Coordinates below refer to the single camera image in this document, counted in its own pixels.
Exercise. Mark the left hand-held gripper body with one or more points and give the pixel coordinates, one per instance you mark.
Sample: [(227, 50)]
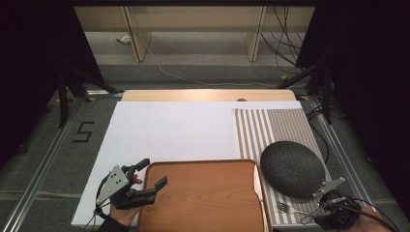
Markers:
[(114, 185)]

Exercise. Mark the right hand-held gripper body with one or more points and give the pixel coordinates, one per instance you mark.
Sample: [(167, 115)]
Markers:
[(338, 212)]

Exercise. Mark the wooden tray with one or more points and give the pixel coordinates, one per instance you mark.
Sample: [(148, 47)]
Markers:
[(199, 196)]

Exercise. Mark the silver fork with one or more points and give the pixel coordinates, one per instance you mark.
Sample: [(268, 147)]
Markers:
[(288, 208)]

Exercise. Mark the black textured plate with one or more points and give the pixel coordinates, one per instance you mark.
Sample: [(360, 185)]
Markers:
[(291, 169)]

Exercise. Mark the silver knife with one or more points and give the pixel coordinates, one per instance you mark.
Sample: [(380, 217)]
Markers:
[(259, 193)]

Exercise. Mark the person's left hand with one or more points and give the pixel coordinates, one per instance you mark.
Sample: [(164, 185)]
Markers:
[(124, 216)]

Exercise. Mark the person's right hand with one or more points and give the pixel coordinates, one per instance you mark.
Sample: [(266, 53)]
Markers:
[(374, 222)]

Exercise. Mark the white board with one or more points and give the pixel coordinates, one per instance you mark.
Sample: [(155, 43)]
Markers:
[(170, 132)]

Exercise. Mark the wooden table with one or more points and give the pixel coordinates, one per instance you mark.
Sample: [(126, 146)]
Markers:
[(193, 95)]

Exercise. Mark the black metal stand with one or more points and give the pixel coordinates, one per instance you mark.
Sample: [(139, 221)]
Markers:
[(64, 96), (325, 93)]

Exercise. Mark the striped placemat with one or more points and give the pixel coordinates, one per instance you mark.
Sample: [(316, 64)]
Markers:
[(274, 125)]

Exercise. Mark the floor socket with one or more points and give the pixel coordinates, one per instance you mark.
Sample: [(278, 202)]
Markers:
[(124, 40)]

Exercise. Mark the black curtain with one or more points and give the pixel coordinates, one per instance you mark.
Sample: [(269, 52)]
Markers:
[(370, 80), (32, 64)]

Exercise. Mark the beige wooden shelf unit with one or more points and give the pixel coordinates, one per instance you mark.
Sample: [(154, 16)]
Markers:
[(193, 19)]

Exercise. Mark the aluminium floor rail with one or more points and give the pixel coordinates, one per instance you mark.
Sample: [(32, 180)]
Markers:
[(341, 151), (42, 167)]

